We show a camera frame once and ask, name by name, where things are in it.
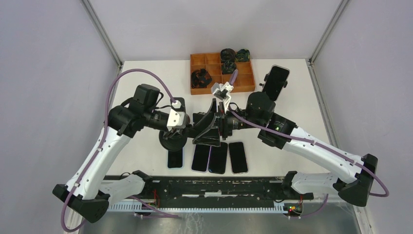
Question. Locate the dark rolled tie in tray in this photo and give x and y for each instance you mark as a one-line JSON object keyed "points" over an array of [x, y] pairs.
{"points": [[200, 78]]}

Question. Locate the wooden compartment tray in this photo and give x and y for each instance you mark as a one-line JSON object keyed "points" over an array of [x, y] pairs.
{"points": [[211, 62]]}

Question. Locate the wooden-base grey phone stand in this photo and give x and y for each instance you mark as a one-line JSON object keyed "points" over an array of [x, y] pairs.
{"points": [[179, 104]]}

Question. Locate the dark rolled tie back left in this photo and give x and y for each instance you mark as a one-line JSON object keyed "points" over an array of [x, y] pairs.
{"points": [[227, 54]]}

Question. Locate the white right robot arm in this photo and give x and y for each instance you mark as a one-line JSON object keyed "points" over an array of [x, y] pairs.
{"points": [[348, 175]]}

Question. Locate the dark rolled tie middle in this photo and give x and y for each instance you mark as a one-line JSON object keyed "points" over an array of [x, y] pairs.
{"points": [[228, 67]]}

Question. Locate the white-case smartphone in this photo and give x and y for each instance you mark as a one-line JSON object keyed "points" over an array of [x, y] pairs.
{"points": [[238, 158]]}

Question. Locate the black round-base phone stand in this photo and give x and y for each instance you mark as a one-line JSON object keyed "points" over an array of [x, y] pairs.
{"points": [[176, 139]]}

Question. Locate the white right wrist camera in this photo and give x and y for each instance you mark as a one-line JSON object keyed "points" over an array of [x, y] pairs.
{"points": [[223, 93]]}

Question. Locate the purple-case smartphone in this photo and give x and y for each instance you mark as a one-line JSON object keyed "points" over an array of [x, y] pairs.
{"points": [[201, 158]]}

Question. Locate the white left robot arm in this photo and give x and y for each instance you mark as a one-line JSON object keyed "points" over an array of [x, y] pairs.
{"points": [[84, 192]]}

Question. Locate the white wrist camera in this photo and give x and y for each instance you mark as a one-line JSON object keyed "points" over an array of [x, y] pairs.
{"points": [[175, 119], [223, 93]]}

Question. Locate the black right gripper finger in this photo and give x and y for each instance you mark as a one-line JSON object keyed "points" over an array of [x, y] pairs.
{"points": [[209, 136], [209, 116]]}

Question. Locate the white-case smartphone stand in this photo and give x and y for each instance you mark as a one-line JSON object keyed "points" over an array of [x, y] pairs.
{"points": [[278, 78]]}

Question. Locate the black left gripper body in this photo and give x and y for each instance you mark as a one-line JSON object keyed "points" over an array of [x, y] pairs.
{"points": [[170, 132]]}

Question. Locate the black folding phone stand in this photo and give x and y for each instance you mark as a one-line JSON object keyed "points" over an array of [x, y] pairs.
{"points": [[196, 117]]}

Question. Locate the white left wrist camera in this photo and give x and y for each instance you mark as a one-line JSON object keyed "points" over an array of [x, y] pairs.
{"points": [[175, 119]]}

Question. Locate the black pole phone stand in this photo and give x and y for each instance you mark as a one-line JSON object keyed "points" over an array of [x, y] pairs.
{"points": [[266, 83]]}

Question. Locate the dark rolled tie back right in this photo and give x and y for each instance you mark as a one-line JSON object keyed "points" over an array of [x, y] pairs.
{"points": [[242, 55]]}

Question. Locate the black-case smartphone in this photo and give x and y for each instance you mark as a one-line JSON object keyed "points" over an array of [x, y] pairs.
{"points": [[218, 158]]}

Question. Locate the white cable duct strip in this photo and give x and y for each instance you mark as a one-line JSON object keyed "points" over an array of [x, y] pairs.
{"points": [[137, 207]]}

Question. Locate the blue-case smartphone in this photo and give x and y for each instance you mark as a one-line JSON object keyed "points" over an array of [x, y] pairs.
{"points": [[175, 159]]}

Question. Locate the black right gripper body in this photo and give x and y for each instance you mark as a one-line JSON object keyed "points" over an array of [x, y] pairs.
{"points": [[225, 121]]}

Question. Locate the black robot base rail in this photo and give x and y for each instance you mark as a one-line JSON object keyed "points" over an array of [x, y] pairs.
{"points": [[216, 191]]}

